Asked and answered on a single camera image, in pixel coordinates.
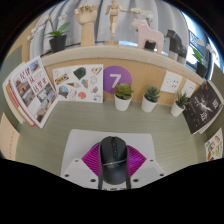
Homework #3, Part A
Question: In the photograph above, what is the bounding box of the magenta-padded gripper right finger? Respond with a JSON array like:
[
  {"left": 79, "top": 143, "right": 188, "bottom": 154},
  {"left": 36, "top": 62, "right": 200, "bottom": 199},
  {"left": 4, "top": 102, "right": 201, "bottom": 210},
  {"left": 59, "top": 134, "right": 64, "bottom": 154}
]
[{"left": 126, "top": 143, "right": 167, "bottom": 189}]

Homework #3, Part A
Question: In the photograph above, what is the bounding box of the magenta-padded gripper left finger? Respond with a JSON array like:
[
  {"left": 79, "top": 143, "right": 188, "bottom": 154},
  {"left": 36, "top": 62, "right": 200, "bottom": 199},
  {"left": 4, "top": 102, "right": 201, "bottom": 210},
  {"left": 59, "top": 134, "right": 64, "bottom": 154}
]
[{"left": 59, "top": 142, "right": 102, "bottom": 190}]

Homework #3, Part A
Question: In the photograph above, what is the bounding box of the black computer mouse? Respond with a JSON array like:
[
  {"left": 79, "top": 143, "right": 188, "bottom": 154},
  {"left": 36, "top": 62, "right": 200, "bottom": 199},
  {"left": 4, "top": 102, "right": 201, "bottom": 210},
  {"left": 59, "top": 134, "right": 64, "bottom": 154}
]
[{"left": 98, "top": 135, "right": 130, "bottom": 185}]

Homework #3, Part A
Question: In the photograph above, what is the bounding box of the white printed mouse pad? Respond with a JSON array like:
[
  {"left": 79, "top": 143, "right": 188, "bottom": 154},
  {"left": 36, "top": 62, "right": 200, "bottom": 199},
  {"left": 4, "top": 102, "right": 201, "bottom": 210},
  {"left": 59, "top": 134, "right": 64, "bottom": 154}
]
[{"left": 59, "top": 129, "right": 157, "bottom": 178}]

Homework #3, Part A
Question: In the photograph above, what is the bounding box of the small potted succulent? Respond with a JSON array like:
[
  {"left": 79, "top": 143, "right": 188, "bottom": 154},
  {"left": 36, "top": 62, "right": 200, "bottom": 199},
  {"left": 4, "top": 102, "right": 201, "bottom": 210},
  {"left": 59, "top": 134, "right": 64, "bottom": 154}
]
[
  {"left": 170, "top": 91, "right": 191, "bottom": 118},
  {"left": 140, "top": 85, "right": 161, "bottom": 113},
  {"left": 113, "top": 82, "right": 134, "bottom": 112}
]

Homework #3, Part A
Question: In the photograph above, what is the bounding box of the colourful sticker card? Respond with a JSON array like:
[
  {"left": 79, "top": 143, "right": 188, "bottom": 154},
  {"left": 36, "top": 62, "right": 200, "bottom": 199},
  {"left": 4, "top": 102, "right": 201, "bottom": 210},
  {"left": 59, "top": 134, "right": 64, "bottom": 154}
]
[{"left": 204, "top": 127, "right": 224, "bottom": 163}]

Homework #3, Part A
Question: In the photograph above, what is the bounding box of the beige paper booklet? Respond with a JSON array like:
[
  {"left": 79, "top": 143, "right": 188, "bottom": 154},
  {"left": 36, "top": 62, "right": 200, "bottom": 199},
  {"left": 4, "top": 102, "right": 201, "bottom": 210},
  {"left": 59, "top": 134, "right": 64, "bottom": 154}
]
[{"left": 0, "top": 112, "right": 21, "bottom": 162}]

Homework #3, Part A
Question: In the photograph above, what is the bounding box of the black cover book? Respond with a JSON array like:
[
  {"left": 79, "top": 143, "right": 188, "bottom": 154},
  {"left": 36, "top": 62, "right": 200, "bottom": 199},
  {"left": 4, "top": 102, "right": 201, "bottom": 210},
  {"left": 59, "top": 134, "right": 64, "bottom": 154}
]
[{"left": 182, "top": 80, "right": 224, "bottom": 135}]

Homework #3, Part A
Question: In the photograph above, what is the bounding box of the white sticker sheet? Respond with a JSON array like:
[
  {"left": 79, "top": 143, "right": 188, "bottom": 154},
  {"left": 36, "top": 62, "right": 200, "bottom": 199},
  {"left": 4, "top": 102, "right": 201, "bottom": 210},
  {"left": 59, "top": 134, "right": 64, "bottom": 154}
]
[{"left": 52, "top": 64, "right": 104, "bottom": 104}]

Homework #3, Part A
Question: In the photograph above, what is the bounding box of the red and white magazine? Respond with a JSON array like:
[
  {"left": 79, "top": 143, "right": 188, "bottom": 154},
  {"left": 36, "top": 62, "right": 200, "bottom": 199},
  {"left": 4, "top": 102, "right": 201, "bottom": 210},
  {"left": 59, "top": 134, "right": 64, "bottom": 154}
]
[{"left": 8, "top": 55, "right": 59, "bottom": 129}]

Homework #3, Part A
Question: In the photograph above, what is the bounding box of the purple round number sign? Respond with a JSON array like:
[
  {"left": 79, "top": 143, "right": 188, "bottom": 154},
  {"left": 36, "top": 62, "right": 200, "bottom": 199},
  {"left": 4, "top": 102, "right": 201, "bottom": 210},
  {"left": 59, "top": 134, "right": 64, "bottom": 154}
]
[{"left": 102, "top": 65, "right": 133, "bottom": 95}]

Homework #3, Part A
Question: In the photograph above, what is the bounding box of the cream books stack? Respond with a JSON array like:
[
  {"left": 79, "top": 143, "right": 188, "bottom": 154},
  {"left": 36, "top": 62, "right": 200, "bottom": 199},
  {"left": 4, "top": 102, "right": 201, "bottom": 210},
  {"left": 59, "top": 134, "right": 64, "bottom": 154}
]
[{"left": 1, "top": 71, "right": 26, "bottom": 125}]

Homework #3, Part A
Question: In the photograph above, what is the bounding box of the white orchid in black pot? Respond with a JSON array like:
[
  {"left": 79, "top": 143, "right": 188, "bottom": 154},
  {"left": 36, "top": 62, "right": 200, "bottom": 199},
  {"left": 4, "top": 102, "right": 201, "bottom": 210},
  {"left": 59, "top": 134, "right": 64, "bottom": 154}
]
[
  {"left": 191, "top": 38, "right": 218, "bottom": 79},
  {"left": 130, "top": 7, "right": 158, "bottom": 51},
  {"left": 26, "top": 12, "right": 71, "bottom": 54}
]

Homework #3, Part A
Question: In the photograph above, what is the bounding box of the light wooden back shelf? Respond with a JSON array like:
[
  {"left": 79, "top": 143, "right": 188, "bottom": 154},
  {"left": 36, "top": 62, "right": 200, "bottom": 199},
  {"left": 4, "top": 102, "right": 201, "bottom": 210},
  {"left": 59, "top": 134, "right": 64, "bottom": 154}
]
[{"left": 39, "top": 43, "right": 214, "bottom": 104}]

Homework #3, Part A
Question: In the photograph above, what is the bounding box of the green partition panel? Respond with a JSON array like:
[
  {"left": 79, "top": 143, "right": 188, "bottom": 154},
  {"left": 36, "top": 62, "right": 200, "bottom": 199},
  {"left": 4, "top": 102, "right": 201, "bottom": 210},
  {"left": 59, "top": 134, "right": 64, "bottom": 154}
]
[{"left": 0, "top": 54, "right": 26, "bottom": 88}]

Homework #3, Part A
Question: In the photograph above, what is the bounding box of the black wooden horse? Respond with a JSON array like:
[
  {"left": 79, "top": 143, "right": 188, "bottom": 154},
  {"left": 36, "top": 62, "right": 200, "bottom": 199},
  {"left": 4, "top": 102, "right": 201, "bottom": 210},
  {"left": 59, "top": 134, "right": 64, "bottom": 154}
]
[{"left": 165, "top": 29, "right": 188, "bottom": 63}]

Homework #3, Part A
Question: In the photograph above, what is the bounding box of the pink wooden horse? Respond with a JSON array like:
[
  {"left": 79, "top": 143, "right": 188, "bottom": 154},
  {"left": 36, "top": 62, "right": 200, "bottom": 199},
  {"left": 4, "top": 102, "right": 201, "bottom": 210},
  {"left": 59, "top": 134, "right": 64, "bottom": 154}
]
[{"left": 130, "top": 18, "right": 165, "bottom": 54}]

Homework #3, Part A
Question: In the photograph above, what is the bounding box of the wooden hand model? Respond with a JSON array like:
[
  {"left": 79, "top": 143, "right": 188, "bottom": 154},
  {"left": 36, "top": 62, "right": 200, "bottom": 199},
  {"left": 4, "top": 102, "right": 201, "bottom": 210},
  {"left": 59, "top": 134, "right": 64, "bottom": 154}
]
[{"left": 73, "top": 3, "right": 100, "bottom": 47}]

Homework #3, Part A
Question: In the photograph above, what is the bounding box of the dark framed window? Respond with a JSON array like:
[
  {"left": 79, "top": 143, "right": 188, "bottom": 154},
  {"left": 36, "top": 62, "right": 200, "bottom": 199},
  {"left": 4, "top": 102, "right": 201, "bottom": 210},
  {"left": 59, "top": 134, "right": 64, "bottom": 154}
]
[{"left": 181, "top": 13, "right": 221, "bottom": 64}]

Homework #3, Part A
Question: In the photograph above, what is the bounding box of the grey curtain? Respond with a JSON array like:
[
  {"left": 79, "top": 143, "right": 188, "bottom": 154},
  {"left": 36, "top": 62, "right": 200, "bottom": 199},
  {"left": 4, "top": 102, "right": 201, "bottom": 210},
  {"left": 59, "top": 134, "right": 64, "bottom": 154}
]
[{"left": 28, "top": 0, "right": 198, "bottom": 61}]

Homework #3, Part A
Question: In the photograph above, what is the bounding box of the wooden artist mannequin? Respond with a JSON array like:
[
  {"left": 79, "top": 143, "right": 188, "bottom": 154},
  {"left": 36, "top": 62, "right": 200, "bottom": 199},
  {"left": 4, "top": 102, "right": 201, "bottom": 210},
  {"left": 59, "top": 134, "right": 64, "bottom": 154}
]
[{"left": 104, "top": 0, "right": 133, "bottom": 46}]

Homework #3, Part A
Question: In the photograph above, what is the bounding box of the white wall socket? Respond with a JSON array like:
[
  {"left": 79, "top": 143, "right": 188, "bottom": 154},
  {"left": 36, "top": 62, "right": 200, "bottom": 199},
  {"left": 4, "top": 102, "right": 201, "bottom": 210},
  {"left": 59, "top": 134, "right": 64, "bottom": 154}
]
[
  {"left": 159, "top": 70, "right": 184, "bottom": 94},
  {"left": 180, "top": 78, "right": 198, "bottom": 98}
]

